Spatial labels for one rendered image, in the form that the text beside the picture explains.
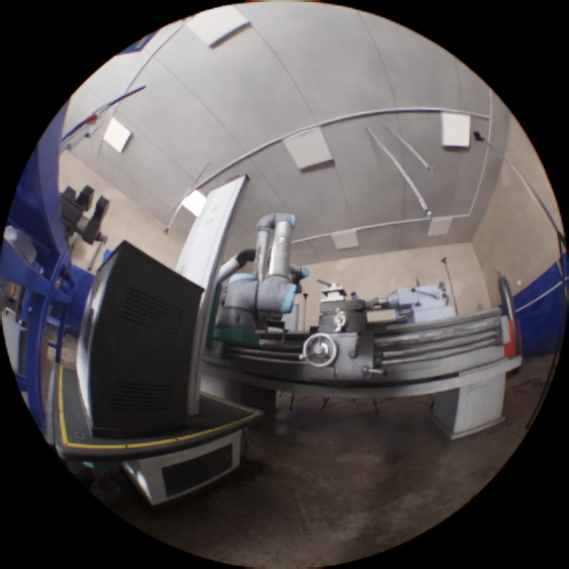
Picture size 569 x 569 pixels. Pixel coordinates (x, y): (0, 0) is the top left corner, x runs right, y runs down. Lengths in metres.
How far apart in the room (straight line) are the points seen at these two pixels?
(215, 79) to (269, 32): 0.96
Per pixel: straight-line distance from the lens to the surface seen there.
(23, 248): 0.80
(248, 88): 2.84
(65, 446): 0.54
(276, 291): 0.81
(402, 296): 1.49
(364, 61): 2.88
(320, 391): 1.14
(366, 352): 1.08
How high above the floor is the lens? 0.64
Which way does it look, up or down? 23 degrees up
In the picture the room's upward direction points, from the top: 5 degrees clockwise
